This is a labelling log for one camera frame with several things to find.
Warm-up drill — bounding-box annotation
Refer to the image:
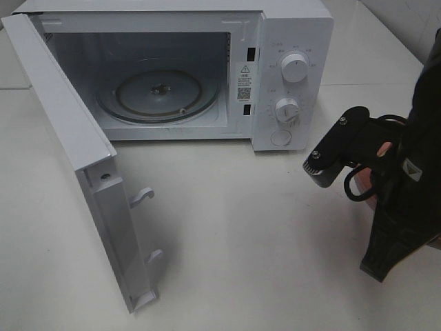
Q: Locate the white microwave door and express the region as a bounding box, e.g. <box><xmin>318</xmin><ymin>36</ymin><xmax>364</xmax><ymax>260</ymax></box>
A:
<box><xmin>1</xmin><ymin>14</ymin><xmax>163</xmax><ymax>312</ymax></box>

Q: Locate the upper white power knob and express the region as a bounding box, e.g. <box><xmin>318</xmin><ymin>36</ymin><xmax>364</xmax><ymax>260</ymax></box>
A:
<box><xmin>280</xmin><ymin>50</ymin><xmax>309</xmax><ymax>83</ymax></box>

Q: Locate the glass microwave turntable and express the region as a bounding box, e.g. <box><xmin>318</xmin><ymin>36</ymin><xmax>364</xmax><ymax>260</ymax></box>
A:
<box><xmin>96</xmin><ymin>58</ymin><xmax>227</xmax><ymax>124</ymax></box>

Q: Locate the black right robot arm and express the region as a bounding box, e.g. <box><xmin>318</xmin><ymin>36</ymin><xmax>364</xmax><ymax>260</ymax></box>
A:
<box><xmin>303</xmin><ymin>41</ymin><xmax>440</xmax><ymax>281</ymax></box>

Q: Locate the round white door button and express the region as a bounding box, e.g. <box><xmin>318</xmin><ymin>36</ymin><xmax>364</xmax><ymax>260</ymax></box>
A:
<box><xmin>271</xmin><ymin>130</ymin><xmax>291</xmax><ymax>147</ymax></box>

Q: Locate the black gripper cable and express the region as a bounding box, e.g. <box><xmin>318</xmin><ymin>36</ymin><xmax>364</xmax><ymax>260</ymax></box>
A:
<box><xmin>342</xmin><ymin>114</ymin><xmax>407</xmax><ymax>202</ymax></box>

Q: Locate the pink plate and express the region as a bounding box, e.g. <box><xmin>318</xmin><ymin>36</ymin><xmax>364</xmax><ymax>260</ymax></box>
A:
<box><xmin>355</xmin><ymin>141</ymin><xmax>440</xmax><ymax>250</ymax></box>

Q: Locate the white microwave oven body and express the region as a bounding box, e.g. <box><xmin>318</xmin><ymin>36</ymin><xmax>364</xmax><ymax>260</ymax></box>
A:
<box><xmin>8</xmin><ymin>1</ymin><xmax>334</xmax><ymax>151</ymax></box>

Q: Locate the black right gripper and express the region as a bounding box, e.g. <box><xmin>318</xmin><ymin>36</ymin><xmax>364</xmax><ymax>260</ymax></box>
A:
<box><xmin>302</xmin><ymin>106</ymin><xmax>440</xmax><ymax>282</ymax></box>

